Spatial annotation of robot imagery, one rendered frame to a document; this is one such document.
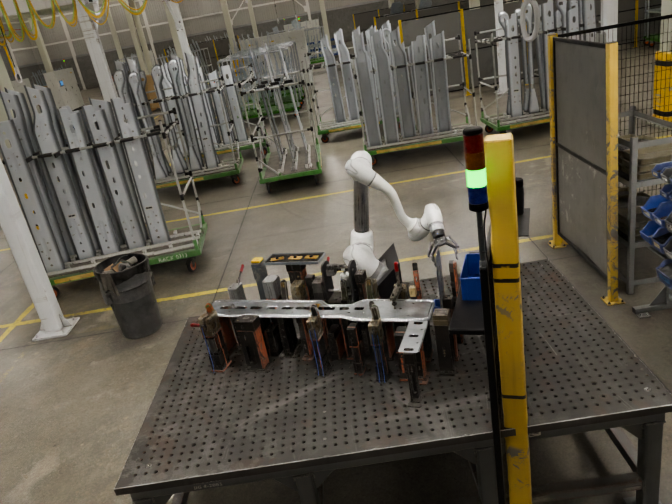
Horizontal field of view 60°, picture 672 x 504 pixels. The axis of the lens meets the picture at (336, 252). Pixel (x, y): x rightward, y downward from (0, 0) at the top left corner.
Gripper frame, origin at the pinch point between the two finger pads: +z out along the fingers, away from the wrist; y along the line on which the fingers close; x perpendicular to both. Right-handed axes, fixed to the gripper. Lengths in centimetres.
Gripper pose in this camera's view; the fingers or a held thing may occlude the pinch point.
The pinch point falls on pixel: (445, 260)
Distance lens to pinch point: 359.8
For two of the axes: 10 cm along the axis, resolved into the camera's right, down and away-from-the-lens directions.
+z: 1.4, 8.5, -5.1
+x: -4.0, -4.2, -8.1
